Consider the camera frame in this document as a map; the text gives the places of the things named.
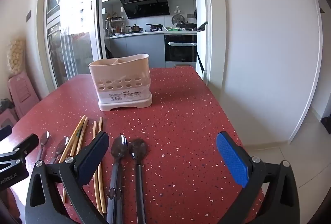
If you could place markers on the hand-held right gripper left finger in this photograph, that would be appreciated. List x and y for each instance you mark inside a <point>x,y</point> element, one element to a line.
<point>95,156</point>

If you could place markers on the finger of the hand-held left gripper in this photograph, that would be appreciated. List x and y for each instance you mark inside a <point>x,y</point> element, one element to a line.
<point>5,132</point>
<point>25,143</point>

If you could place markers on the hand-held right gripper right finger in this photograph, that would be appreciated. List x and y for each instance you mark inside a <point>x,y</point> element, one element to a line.
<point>232,159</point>

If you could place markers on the dark translucent plastic spoon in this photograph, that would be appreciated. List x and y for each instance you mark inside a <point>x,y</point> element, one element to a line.
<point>45,137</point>
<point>62,143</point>
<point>119,146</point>
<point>138,149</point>

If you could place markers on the patterned bamboo chopstick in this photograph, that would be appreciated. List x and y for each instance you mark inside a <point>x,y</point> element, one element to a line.
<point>77,133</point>

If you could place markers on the beige plastic utensil holder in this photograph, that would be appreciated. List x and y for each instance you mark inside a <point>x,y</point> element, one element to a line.
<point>119,71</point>

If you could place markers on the single pink plastic stool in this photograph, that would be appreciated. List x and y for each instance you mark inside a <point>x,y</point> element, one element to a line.
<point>7,119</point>

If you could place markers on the black plastic bag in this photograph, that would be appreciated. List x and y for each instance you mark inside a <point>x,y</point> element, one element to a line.
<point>5,104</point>

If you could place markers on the bag of yellow balls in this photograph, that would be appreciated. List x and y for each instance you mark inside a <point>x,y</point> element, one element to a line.
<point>16,55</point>

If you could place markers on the grey lower kitchen cabinets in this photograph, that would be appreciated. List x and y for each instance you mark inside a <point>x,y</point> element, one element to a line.
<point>139,50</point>

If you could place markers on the black built-in oven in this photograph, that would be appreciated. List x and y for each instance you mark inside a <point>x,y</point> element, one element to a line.
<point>181,52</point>

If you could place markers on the sliding glass door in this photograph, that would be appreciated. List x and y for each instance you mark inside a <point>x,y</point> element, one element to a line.
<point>72,32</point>

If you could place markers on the spice rack with bottles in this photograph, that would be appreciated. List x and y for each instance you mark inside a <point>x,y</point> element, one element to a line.
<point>115,24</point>

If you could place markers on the metal cooking pot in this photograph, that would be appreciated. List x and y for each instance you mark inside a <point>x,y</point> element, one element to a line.
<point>135,29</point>

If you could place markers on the black wok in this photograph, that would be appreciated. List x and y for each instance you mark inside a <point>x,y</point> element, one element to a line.
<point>188,24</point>

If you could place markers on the black frying pan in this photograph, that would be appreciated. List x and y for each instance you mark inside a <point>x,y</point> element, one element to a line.
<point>155,25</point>

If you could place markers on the black range hood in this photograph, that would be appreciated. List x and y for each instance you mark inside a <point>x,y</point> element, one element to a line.
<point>147,5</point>

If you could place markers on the dark wall switch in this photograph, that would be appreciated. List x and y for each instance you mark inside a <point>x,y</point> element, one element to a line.
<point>29,15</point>

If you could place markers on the round mesh wall fan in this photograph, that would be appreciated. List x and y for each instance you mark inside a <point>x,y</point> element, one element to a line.
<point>177,19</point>
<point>195,15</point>

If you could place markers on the white triangular wall hanger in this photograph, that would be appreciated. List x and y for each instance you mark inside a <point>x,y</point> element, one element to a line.
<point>177,9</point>

